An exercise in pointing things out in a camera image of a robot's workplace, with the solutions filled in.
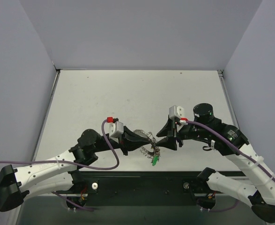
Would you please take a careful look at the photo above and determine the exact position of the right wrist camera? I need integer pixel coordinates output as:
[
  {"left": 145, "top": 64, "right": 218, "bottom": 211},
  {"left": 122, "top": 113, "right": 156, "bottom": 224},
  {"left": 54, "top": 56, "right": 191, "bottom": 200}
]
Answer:
[{"left": 169, "top": 105, "right": 188, "bottom": 124}]

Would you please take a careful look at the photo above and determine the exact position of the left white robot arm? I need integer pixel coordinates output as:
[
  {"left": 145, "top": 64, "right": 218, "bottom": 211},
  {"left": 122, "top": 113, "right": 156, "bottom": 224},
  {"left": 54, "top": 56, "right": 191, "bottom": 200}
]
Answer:
[{"left": 0, "top": 127, "right": 151, "bottom": 212}]

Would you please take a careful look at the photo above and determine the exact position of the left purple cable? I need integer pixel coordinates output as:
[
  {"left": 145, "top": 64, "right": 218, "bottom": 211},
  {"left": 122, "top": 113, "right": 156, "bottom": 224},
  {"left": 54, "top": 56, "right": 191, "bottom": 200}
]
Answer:
[{"left": 0, "top": 120, "right": 120, "bottom": 213}]

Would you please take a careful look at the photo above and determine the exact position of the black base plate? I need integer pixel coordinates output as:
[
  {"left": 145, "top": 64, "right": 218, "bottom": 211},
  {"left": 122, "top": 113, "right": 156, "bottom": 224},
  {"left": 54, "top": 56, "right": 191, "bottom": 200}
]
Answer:
[{"left": 58, "top": 172, "right": 216, "bottom": 207}]

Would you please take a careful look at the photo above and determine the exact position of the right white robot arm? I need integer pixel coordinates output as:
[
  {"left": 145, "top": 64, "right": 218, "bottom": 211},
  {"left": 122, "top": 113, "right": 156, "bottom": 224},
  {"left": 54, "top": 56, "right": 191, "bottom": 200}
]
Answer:
[{"left": 157, "top": 103, "right": 275, "bottom": 224}]

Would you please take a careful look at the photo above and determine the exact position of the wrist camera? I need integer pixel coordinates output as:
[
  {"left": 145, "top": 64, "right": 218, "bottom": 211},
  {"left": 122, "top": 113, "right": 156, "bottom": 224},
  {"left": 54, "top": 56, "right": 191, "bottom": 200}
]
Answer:
[
  {"left": 169, "top": 105, "right": 188, "bottom": 124},
  {"left": 107, "top": 117, "right": 124, "bottom": 139}
]

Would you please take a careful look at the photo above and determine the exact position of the green key tag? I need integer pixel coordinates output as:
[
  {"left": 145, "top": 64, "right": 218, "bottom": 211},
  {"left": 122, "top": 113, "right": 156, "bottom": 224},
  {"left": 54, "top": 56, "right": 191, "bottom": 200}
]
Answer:
[{"left": 151, "top": 155, "right": 159, "bottom": 166}]

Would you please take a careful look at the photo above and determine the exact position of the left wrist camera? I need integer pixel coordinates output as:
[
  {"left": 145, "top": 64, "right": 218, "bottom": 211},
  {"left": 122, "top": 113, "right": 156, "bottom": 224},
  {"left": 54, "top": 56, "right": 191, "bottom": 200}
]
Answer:
[{"left": 107, "top": 117, "right": 124, "bottom": 139}]

